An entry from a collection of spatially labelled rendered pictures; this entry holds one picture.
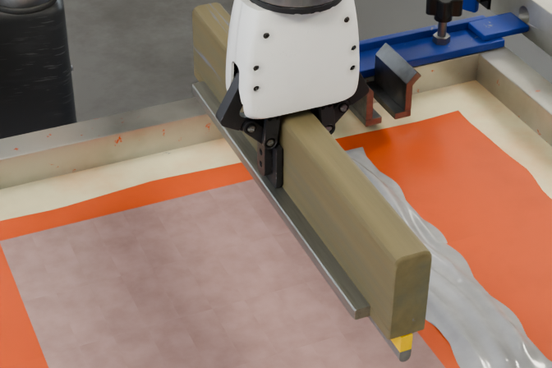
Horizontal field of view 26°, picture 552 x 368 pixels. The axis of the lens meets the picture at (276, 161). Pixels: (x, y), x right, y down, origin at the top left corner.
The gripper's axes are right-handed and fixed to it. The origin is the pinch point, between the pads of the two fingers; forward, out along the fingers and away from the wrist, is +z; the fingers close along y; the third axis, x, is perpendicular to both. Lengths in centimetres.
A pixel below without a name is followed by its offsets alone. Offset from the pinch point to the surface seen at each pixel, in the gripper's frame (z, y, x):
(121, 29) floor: 112, -49, -230
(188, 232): 14.1, 5.9, -10.7
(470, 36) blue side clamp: 9.6, -34.4, -27.0
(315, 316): 13.9, -0.1, 5.1
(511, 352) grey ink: 13.4, -13.0, 16.0
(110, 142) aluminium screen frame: 11.7, 9.1, -24.8
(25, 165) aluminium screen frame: 12.2, 17.9, -24.8
